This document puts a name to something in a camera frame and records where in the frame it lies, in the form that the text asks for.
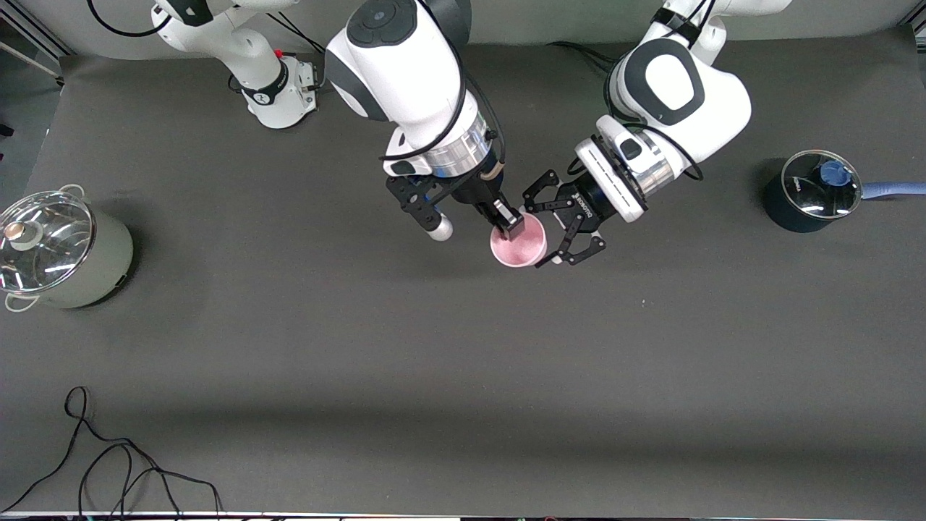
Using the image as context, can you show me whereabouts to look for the pink plastic cup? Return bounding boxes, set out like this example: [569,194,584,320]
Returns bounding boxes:
[490,211,548,269]

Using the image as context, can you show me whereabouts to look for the dark grey table mat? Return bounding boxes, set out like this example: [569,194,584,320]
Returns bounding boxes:
[0,25,926,518]

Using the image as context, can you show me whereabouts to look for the grey pot with glass lid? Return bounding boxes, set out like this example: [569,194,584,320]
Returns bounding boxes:
[0,185,135,313]

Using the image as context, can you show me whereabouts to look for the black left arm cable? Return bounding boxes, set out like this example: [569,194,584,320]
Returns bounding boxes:
[604,0,707,183]

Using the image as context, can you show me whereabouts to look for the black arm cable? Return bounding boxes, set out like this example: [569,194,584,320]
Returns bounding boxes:
[604,0,707,183]
[86,0,508,186]

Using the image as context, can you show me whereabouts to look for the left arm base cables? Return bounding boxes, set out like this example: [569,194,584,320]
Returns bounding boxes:
[548,40,617,75]

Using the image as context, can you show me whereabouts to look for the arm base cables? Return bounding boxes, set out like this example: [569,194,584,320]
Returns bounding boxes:
[268,11,326,92]
[548,40,617,75]

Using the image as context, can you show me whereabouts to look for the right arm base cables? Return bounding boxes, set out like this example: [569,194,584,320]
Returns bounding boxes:
[268,11,326,92]

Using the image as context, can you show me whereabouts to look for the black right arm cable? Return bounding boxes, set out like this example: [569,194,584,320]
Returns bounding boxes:
[86,0,508,186]

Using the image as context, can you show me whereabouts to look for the loose thin black cable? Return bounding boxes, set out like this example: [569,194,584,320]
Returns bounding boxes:
[0,386,225,516]

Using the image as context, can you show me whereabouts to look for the aluminium frame rail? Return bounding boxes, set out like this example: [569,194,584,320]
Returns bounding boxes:
[0,11,75,85]

